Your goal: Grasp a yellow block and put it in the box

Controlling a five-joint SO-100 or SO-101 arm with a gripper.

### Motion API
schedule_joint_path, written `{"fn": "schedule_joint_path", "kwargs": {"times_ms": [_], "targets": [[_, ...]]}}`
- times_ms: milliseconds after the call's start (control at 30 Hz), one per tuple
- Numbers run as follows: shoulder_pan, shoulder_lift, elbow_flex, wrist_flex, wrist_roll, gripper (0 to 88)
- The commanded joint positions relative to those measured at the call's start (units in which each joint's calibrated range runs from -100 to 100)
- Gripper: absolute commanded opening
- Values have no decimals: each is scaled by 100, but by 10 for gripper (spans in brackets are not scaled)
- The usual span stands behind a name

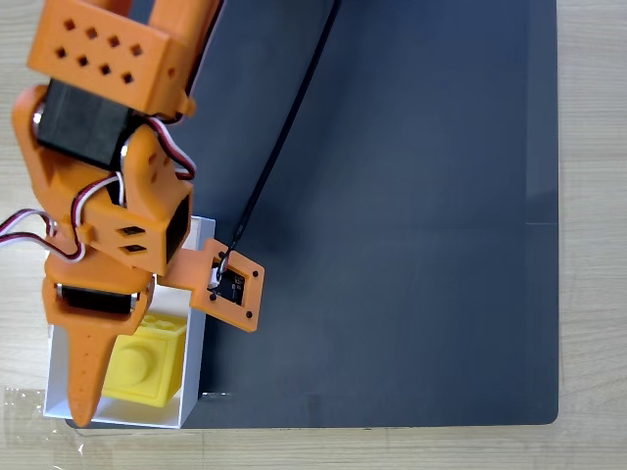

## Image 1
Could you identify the yellow toy block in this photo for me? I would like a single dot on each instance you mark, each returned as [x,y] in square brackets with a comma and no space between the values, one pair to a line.
[147,364]

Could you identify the white open cardboard box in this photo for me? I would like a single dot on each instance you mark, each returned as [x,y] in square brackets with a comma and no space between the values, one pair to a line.
[194,352]

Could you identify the clear adhesive tape sheet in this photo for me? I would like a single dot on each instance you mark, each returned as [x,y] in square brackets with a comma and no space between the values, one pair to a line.
[29,426]

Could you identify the small clear tape strip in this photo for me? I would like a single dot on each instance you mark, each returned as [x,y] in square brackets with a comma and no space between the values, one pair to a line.
[218,393]

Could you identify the dark grey table mat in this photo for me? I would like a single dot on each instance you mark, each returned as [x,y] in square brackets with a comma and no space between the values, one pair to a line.
[392,245]

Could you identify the orange camera mount with board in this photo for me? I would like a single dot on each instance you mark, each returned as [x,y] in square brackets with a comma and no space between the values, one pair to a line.
[188,271]

